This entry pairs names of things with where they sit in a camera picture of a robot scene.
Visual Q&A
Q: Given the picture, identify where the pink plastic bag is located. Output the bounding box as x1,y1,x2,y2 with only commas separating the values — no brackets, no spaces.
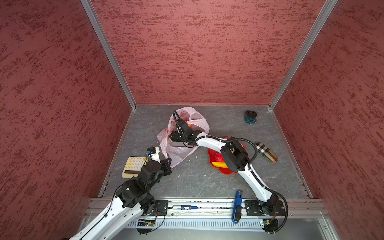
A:
157,107,210,168

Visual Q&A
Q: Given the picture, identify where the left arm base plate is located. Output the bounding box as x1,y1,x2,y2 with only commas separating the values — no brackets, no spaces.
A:
149,200,169,216

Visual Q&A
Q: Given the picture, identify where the yellow fake banana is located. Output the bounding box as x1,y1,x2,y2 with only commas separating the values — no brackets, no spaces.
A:
212,162,228,168

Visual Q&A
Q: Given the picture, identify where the aluminium front rail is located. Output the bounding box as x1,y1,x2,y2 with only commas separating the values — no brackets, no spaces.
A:
83,197,328,220

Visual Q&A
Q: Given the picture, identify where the cream yellow calculator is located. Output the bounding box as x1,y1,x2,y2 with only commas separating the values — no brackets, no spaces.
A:
122,157,147,179

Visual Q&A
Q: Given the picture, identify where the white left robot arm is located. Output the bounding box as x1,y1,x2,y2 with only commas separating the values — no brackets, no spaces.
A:
71,158,172,240

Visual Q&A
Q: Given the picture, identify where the red flower-shaped bowl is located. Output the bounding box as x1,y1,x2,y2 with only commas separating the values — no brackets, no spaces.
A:
198,136,250,174

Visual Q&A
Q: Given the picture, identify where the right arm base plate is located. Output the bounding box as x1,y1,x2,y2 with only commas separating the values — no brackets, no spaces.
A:
244,200,286,217

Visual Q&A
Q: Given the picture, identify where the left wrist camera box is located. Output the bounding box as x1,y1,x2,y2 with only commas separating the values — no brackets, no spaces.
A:
147,146,161,162

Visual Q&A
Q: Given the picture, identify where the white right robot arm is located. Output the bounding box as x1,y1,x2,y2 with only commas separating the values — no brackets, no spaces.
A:
169,125,279,213

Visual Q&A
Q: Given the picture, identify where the blue marker pen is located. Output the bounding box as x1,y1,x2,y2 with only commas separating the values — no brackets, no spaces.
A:
172,205,199,211

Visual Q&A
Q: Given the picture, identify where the blue black handheld device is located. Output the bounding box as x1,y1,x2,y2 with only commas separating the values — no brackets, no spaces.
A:
232,190,243,224

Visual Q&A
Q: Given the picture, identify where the red fake strawberry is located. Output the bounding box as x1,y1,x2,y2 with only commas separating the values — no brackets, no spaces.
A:
214,153,225,163

